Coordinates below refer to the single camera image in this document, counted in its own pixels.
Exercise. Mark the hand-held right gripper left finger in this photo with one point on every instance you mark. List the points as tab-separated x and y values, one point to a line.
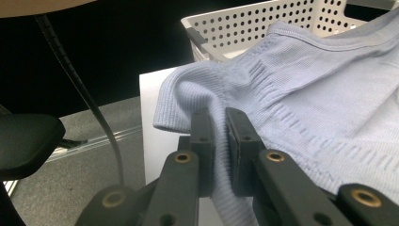
205	157

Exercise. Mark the white perforated basket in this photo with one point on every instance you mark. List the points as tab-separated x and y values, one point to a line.
238	28

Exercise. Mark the black curtain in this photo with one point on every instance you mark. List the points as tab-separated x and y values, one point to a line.
125	47

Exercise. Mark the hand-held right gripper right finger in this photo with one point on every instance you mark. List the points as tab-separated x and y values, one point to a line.
243	157

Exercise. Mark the light blue tank top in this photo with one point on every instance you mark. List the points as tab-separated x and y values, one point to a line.
313	109

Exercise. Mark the metal floor rail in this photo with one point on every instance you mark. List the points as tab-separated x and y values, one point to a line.
103	138

